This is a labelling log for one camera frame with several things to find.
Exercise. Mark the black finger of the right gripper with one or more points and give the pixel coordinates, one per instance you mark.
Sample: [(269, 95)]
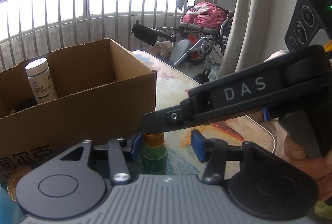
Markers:
[(165, 120)]

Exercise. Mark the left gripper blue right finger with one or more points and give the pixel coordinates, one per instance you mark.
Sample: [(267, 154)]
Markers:
[(198, 145)]

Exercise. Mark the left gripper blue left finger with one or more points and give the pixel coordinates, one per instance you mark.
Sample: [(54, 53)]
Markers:
[(135, 144)]

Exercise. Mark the green dropper bottle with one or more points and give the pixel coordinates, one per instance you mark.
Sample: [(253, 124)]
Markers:
[(154, 154)]

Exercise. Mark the person's right hand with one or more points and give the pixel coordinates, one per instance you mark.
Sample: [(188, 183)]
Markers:
[(319, 169)]

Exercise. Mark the brown cardboard box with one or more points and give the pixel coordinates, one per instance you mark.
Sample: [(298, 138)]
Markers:
[(102, 89)]

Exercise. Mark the wheelchair with grey seat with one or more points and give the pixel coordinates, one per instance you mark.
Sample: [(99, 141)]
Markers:
[(189, 42)]

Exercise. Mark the beige curtain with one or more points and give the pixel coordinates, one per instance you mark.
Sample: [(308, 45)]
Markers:
[(257, 32)]

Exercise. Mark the pink blanket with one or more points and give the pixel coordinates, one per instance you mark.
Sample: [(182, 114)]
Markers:
[(205, 14)]

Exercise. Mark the white supplement bottle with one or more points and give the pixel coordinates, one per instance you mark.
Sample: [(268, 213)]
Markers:
[(40, 79)]

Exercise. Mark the metal balcony railing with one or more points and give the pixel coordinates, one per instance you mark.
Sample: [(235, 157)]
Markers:
[(34, 27)]

